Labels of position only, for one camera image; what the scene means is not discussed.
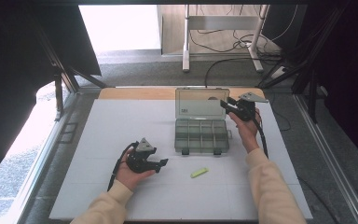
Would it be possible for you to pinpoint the small yellow-green bar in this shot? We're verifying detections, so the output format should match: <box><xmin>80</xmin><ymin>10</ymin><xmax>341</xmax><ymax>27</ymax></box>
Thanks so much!
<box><xmin>189</xmin><ymin>167</ymin><xmax>210</xmax><ymax>179</ymax></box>

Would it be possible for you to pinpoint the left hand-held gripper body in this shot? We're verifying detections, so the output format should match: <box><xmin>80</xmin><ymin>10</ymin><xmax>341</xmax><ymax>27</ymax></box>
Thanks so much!
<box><xmin>125</xmin><ymin>137</ymin><xmax>158</xmax><ymax>175</ymax></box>

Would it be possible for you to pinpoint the tangle of black cables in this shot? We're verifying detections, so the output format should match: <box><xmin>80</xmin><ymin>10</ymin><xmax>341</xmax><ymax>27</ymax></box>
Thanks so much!
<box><xmin>188</xmin><ymin>29</ymin><xmax>282</xmax><ymax>59</ymax></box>

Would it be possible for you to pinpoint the translucent grey-green compartment box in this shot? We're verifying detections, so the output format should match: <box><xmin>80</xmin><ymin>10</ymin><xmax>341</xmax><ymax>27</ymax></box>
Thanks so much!
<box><xmin>173</xmin><ymin>87</ymin><xmax>233</xmax><ymax>156</ymax></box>

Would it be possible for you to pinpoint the right hand-held gripper black cable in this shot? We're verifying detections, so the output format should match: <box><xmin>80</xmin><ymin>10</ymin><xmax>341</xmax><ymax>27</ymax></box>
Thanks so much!
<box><xmin>251</xmin><ymin>108</ymin><xmax>269</xmax><ymax>159</ymax></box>

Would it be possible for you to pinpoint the black curtain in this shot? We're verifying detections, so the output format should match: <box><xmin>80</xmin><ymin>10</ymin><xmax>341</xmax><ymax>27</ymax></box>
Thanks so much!
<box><xmin>0</xmin><ymin>0</ymin><xmax>103</xmax><ymax>189</ymax></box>
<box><xmin>292</xmin><ymin>0</ymin><xmax>358</xmax><ymax>172</ymax></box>

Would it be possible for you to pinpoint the aluminium frame rail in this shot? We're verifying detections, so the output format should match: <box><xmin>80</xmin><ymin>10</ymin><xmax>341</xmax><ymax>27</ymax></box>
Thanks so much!
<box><xmin>12</xmin><ymin>91</ymin><xmax>80</xmax><ymax>224</ymax></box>
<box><xmin>293</xmin><ymin>93</ymin><xmax>358</xmax><ymax>224</ymax></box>

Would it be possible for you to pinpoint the left hand-held gripper black cable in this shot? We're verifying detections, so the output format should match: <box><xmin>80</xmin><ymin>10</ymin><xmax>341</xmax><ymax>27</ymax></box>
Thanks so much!
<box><xmin>106</xmin><ymin>141</ymin><xmax>140</xmax><ymax>192</ymax></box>

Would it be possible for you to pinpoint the white metal desk frame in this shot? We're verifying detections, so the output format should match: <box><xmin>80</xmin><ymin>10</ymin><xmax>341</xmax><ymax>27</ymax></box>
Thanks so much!
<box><xmin>182</xmin><ymin>4</ymin><xmax>269</xmax><ymax>74</ymax></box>

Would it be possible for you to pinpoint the black metal stand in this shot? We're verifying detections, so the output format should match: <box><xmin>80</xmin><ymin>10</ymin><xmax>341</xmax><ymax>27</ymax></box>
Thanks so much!
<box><xmin>255</xmin><ymin>0</ymin><xmax>352</xmax><ymax>124</ymax></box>
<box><xmin>36</xmin><ymin>29</ymin><xmax>108</xmax><ymax>122</ymax></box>

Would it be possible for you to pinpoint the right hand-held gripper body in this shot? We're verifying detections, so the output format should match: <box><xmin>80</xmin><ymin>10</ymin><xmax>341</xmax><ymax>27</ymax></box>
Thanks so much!
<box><xmin>231</xmin><ymin>91</ymin><xmax>269</xmax><ymax>122</ymax></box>

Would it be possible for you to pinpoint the white cable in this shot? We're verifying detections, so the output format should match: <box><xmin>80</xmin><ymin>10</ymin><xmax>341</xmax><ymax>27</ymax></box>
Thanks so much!
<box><xmin>271</xmin><ymin>4</ymin><xmax>299</xmax><ymax>42</ymax></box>

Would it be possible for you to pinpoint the white power strip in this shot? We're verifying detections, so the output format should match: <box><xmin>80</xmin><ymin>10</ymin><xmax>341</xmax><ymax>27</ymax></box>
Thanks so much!
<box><xmin>269</xmin><ymin>65</ymin><xmax>287</xmax><ymax>79</ymax></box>

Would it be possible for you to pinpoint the long black floor cable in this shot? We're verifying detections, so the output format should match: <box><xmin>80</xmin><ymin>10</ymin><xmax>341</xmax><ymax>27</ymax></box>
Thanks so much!
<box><xmin>204</xmin><ymin>56</ymin><xmax>282</xmax><ymax>89</ymax></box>

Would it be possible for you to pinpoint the person's right hand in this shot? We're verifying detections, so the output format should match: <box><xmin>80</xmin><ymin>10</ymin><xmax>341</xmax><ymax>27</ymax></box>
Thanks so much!
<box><xmin>228</xmin><ymin>108</ymin><xmax>261</xmax><ymax>154</ymax></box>

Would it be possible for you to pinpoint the white foam board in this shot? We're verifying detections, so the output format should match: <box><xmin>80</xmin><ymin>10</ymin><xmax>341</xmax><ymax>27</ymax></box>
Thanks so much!
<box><xmin>48</xmin><ymin>98</ymin><xmax>313</xmax><ymax>221</ymax></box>

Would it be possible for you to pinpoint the thin black cable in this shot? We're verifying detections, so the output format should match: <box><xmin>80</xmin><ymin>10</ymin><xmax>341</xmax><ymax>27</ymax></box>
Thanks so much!
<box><xmin>297</xmin><ymin>176</ymin><xmax>339</xmax><ymax>224</ymax></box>
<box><xmin>269</xmin><ymin>92</ymin><xmax>293</xmax><ymax>133</ymax></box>

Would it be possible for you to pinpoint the person's left hand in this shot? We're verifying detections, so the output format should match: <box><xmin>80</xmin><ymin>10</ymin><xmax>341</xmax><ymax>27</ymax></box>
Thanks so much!
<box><xmin>115</xmin><ymin>149</ymin><xmax>157</xmax><ymax>191</ymax></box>

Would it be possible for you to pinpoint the hand-held gripper black cable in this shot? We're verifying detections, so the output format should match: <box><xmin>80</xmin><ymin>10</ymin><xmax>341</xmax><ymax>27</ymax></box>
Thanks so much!
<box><xmin>251</xmin><ymin>108</ymin><xmax>269</xmax><ymax>159</ymax></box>
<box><xmin>106</xmin><ymin>141</ymin><xmax>140</xmax><ymax>192</ymax></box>

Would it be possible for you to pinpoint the black cabinet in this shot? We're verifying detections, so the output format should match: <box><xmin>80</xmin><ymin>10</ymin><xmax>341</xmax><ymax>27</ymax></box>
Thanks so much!
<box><xmin>261</xmin><ymin>4</ymin><xmax>309</xmax><ymax>50</ymax></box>

